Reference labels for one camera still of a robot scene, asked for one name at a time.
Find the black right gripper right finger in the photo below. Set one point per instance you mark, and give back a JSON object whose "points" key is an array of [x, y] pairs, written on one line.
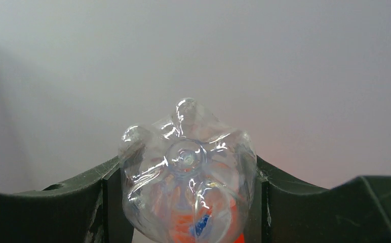
{"points": [[287, 209]]}

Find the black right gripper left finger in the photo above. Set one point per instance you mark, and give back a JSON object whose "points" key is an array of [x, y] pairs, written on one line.
{"points": [[84, 208]]}

